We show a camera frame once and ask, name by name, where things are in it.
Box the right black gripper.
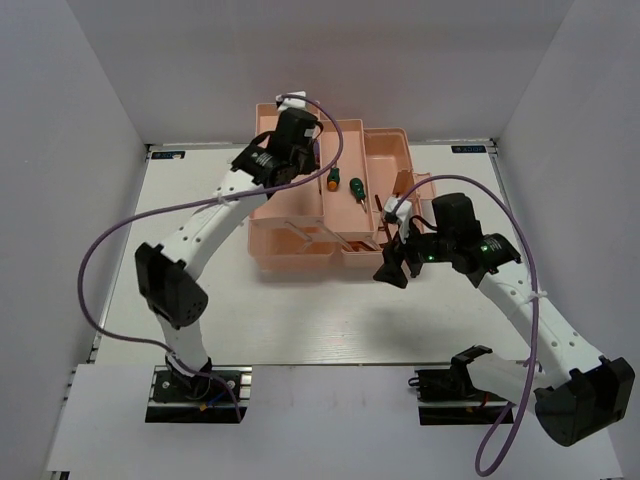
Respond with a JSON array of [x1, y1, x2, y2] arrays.
[[373, 216, 455, 289]]

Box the green orange screwdriver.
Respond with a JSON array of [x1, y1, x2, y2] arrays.
[[326, 167, 340, 192]]

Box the medium brown hex key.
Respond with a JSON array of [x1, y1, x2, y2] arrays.
[[349, 241, 377, 252]]

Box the large brown hex key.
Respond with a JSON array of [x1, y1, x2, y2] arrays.
[[377, 213, 393, 249]]

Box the green stubby screwdriver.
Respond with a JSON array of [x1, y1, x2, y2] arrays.
[[349, 177, 368, 213]]

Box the pink plastic toolbox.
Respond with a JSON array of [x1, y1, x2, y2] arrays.
[[248, 107, 424, 271]]

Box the small brown hex key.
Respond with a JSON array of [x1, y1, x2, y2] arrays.
[[374, 194, 384, 214]]

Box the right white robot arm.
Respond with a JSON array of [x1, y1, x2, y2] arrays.
[[374, 231, 635, 447]]

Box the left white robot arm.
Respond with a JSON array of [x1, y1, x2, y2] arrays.
[[134, 108, 323, 399]]

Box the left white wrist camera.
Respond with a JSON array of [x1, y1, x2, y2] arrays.
[[275, 91, 307, 113]]

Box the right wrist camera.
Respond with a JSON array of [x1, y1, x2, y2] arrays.
[[383, 193, 483, 244]]

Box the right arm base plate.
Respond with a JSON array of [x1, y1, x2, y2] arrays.
[[407, 368, 507, 426]]

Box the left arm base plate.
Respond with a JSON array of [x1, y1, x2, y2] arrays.
[[145, 366, 252, 424]]

